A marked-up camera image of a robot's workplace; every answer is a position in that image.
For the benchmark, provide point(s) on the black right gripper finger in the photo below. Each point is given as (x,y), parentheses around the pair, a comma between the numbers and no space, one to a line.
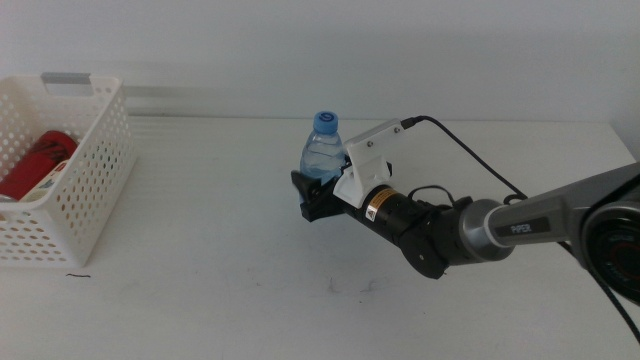
(390,169)
(305,185)

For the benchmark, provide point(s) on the clear water bottle blue cap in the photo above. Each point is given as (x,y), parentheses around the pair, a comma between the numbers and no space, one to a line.
(322,150)

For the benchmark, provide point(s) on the red soda can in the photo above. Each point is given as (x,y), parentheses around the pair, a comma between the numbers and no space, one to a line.
(35,162)

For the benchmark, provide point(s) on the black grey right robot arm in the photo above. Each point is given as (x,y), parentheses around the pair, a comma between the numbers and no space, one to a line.
(550,220)

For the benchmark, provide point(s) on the white perforated plastic basket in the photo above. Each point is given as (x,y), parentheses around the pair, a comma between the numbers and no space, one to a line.
(90,185)

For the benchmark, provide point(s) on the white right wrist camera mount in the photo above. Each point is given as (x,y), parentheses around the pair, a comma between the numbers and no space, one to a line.
(367,160)

